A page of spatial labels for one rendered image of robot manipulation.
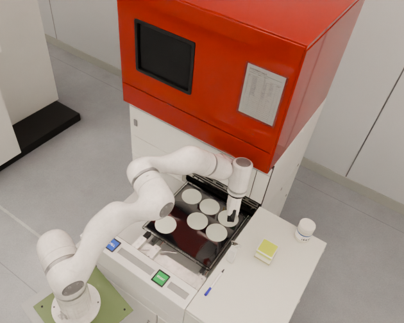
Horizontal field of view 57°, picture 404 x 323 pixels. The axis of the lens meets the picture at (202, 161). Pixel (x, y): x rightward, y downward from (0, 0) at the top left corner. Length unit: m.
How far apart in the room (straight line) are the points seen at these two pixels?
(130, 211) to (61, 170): 2.17
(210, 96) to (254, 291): 0.80
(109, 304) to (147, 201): 0.62
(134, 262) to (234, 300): 0.43
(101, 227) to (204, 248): 0.61
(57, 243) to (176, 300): 0.51
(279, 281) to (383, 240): 1.78
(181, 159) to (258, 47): 0.46
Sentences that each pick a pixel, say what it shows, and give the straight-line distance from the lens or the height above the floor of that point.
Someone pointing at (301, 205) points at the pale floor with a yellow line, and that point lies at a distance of 3.21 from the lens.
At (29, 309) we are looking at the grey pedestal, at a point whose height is 0.82.
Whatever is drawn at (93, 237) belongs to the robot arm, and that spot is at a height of 1.31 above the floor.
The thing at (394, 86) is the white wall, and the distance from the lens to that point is 2.95.
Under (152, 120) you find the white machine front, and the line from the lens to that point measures 1.91.
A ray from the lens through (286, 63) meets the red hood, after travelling 1.31.
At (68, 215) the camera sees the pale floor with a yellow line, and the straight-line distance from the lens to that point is 3.00.
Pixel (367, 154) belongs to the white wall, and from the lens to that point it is 3.28.
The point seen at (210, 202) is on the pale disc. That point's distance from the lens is 1.87.
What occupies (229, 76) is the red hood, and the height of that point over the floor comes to 1.60.
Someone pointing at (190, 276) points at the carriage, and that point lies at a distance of 1.66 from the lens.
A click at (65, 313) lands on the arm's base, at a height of 0.90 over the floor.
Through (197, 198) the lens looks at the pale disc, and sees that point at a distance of 1.88.
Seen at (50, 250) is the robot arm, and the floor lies 1.25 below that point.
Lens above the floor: 2.35
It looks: 45 degrees down
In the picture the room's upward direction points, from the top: 8 degrees clockwise
